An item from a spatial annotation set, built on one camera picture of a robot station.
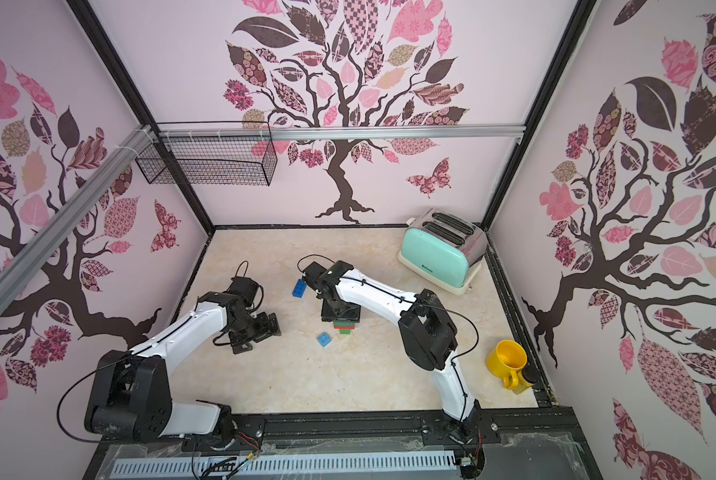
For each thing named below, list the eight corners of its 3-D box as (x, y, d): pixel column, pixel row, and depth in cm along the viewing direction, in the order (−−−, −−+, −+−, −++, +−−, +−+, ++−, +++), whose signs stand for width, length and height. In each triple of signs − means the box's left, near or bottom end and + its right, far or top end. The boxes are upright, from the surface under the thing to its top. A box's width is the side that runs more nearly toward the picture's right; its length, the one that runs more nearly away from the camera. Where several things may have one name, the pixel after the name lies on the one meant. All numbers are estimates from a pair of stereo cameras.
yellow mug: (485, 388, 83) (497, 378, 75) (485, 349, 90) (495, 337, 83) (516, 396, 81) (531, 386, 74) (513, 356, 88) (526, 344, 81)
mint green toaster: (393, 264, 110) (397, 231, 96) (420, 234, 120) (427, 201, 106) (459, 303, 99) (474, 272, 86) (483, 267, 109) (499, 234, 96)
